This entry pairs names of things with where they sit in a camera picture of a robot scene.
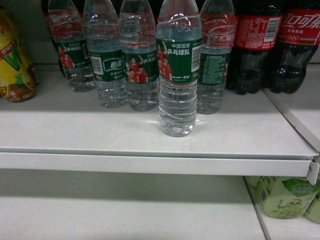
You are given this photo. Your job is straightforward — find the yellow lemon tea bottle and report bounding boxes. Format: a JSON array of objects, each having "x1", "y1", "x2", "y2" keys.
[{"x1": 0, "y1": 6, "x2": 37, "y2": 103}]

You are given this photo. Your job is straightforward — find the white metal shelf board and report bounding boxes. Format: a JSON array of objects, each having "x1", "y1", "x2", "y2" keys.
[{"x1": 0, "y1": 66, "x2": 320, "y2": 182}]

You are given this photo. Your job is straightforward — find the right water bottle text label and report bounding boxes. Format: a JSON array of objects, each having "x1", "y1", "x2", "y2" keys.
[{"x1": 197, "y1": 0, "x2": 237, "y2": 115}]

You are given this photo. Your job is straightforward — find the left cola bottle red label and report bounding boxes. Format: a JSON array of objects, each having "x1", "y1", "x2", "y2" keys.
[{"x1": 226, "y1": 0, "x2": 285, "y2": 95}]

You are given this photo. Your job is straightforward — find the far left water bottle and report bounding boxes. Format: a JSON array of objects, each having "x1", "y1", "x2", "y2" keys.
[{"x1": 48, "y1": 0, "x2": 95, "y2": 92}]

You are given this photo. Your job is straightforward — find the right cola bottle red label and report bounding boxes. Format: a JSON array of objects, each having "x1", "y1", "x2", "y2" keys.
[{"x1": 267, "y1": 0, "x2": 320, "y2": 94}]

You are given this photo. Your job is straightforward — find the water bottle green label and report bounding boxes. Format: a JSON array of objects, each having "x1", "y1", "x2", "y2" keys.
[{"x1": 156, "y1": 0, "x2": 202, "y2": 137}]

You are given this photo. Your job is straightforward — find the cola bottle red label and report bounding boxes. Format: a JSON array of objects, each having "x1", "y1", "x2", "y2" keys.
[
  {"x1": 226, "y1": 0, "x2": 285, "y2": 95},
  {"x1": 267, "y1": 0, "x2": 320, "y2": 94}
]

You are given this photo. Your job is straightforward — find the green grape juice bottle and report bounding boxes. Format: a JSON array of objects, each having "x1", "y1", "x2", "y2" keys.
[{"x1": 255, "y1": 176, "x2": 320, "y2": 220}]

